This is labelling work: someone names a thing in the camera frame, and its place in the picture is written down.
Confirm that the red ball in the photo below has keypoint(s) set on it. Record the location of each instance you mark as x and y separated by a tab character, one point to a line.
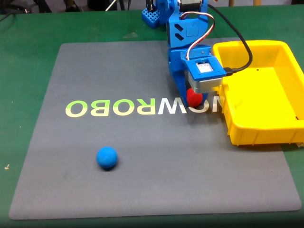
194	98

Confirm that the yellow plastic bin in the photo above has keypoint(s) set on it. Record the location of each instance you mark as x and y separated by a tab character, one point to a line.
259	102

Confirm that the blue ball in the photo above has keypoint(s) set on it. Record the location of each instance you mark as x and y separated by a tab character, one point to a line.
107	158

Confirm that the wooden leg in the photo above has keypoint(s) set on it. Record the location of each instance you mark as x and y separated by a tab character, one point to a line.
231	2
256	2

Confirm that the white rod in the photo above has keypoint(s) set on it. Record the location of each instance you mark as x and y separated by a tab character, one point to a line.
111	5

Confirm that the grey mat with lettering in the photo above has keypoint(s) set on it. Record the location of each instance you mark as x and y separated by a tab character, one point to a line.
118	154

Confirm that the green table cloth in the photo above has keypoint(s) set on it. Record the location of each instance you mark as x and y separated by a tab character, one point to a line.
28	47

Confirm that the small white scrap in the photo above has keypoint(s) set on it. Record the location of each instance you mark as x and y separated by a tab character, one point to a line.
6	167

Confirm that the silver camera with blue mount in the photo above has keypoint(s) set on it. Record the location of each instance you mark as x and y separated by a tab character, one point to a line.
206	78

